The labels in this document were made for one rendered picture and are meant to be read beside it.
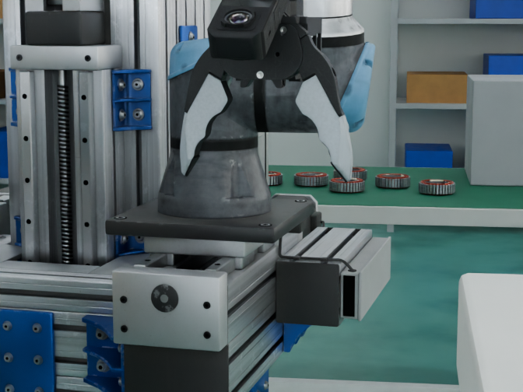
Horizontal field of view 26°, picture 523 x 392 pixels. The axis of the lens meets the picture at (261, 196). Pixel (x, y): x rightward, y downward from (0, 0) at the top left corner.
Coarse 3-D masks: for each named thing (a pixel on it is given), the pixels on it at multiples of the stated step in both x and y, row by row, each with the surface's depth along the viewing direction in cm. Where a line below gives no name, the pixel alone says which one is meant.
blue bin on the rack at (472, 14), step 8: (472, 0) 683; (480, 0) 662; (488, 0) 662; (496, 0) 662; (504, 0) 661; (512, 0) 661; (520, 0) 660; (472, 8) 682; (480, 8) 663; (488, 8) 663; (496, 8) 662; (504, 8) 662; (512, 8) 661; (520, 8) 661; (472, 16) 681; (480, 16) 664; (488, 16) 663; (496, 16) 663; (504, 16) 663; (512, 16) 662; (520, 16) 662
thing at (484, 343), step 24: (480, 288) 36; (504, 288) 36; (480, 312) 33; (504, 312) 33; (480, 336) 30; (504, 336) 30; (480, 360) 29; (504, 360) 28; (480, 384) 27; (504, 384) 26
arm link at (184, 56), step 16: (176, 48) 145; (192, 48) 143; (176, 64) 145; (192, 64) 143; (176, 80) 145; (256, 80) 142; (176, 96) 145; (240, 96) 142; (256, 96) 142; (176, 112) 146; (224, 112) 143; (240, 112) 143; (256, 112) 143; (176, 128) 146; (224, 128) 144; (240, 128) 145; (256, 128) 146
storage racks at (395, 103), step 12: (396, 0) 665; (396, 12) 666; (396, 24) 667; (396, 36) 668; (396, 48) 669; (396, 60) 670; (396, 72) 672; (396, 84) 722; (396, 96) 723; (396, 108) 675; (408, 108) 674; (420, 108) 673; (432, 108) 672; (444, 108) 671; (456, 108) 670; (396, 120) 726; (0, 180) 714
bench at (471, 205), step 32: (288, 192) 352; (320, 192) 352; (384, 192) 352; (416, 192) 352; (480, 192) 352; (512, 192) 352; (416, 224) 326; (448, 224) 324; (480, 224) 323; (512, 224) 322; (288, 384) 342; (320, 384) 341; (352, 384) 340; (384, 384) 340; (416, 384) 340; (448, 384) 340
